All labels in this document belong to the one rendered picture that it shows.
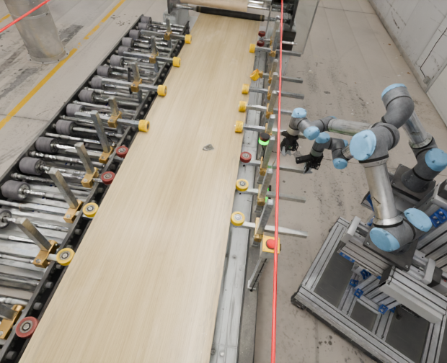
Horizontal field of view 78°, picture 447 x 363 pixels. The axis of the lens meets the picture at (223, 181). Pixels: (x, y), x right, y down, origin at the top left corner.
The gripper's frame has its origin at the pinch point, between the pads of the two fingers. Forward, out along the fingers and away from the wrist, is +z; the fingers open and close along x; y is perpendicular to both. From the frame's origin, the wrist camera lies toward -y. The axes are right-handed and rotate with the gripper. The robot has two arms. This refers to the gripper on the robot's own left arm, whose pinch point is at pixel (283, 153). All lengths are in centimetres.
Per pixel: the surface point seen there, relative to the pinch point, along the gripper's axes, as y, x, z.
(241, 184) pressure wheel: 15.2, -31.6, 8.1
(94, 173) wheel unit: -11, -121, 11
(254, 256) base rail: 54, -31, 29
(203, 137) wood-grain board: -31, -48, 8
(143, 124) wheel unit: -41, -89, 0
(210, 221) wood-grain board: 38, -56, 9
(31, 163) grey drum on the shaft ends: -26, -161, 12
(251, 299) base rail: 77, -40, 30
